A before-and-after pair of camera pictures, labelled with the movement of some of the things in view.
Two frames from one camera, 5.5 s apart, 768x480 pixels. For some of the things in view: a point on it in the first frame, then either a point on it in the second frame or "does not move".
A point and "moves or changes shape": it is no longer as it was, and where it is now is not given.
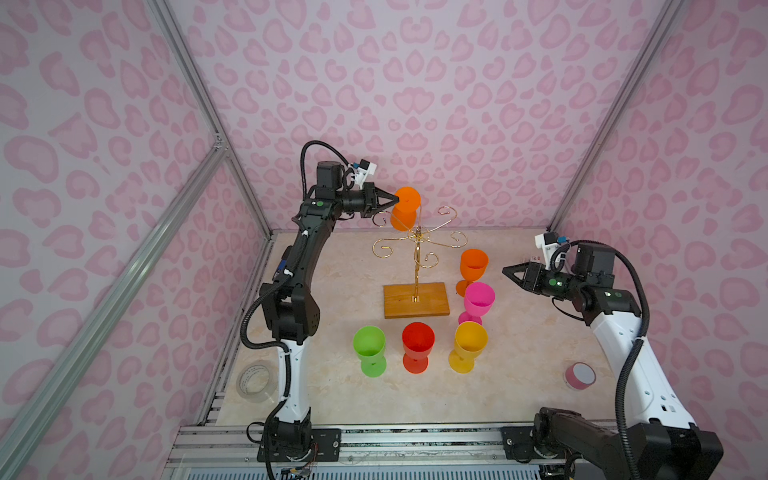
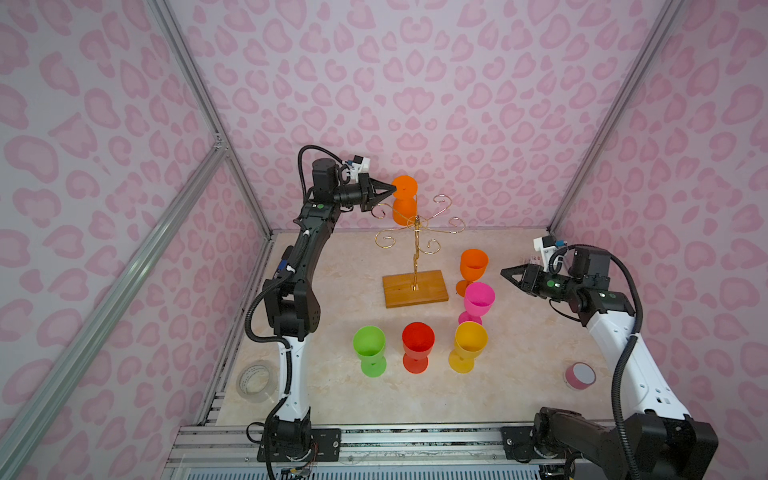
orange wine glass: x=404 y=213 moves or changes shape
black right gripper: x=534 y=278 does not move
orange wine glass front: x=473 y=263 does not move
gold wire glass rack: x=418 y=236 → x=421 y=222
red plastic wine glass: x=418 y=340 does not move
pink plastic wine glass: x=478 y=299 does not move
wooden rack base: x=415 y=300 moves or changes shape
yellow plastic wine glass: x=470 y=341 does not move
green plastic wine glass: x=370 y=346 does not move
